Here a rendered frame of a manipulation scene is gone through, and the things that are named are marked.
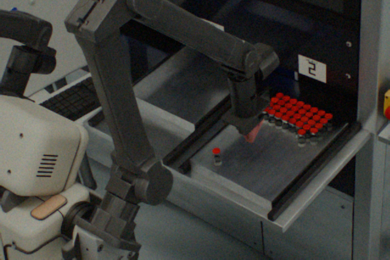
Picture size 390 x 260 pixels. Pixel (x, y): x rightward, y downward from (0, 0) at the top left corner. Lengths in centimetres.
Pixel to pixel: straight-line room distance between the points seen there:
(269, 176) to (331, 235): 57
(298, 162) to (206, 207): 92
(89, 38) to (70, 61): 126
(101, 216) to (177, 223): 163
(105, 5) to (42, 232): 46
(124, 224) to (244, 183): 57
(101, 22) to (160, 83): 107
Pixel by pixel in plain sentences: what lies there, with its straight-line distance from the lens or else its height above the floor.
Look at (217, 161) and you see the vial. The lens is 200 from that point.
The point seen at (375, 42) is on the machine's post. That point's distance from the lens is 191.
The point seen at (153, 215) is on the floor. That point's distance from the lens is 313.
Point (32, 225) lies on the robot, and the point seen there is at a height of 123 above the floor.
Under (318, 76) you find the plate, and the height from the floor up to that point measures 100.
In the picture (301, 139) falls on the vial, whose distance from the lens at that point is 203.
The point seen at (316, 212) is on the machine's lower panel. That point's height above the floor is 45.
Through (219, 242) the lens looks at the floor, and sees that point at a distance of 300.
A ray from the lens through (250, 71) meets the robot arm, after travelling 160.
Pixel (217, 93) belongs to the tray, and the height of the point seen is 88.
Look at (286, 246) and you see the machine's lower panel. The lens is 270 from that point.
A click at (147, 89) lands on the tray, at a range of 229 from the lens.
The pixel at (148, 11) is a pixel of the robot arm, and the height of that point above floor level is 159.
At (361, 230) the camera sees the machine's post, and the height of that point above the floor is 48.
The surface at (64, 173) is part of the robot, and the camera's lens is 152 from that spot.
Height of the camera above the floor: 229
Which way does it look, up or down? 41 degrees down
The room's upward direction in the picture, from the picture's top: 8 degrees counter-clockwise
